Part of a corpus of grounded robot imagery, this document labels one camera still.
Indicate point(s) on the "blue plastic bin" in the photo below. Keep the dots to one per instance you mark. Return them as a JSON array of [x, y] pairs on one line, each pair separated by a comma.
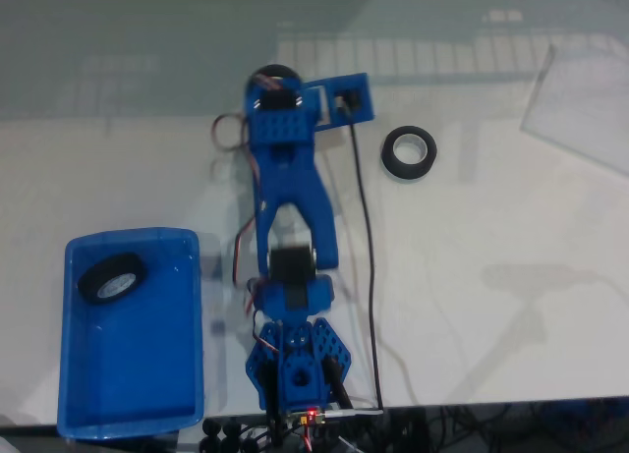
[[132, 364]]

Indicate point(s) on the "clear plastic sheet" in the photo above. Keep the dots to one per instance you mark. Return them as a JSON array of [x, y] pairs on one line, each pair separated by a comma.
[[580, 109]]

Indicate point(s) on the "controller board with red light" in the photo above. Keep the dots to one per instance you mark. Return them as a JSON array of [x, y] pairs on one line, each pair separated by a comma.
[[309, 416]]

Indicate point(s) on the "black table clamp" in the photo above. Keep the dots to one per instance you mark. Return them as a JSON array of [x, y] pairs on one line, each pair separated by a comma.
[[211, 431], [236, 433]]

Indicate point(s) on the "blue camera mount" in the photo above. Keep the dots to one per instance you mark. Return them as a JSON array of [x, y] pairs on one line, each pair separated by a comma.
[[366, 87]]

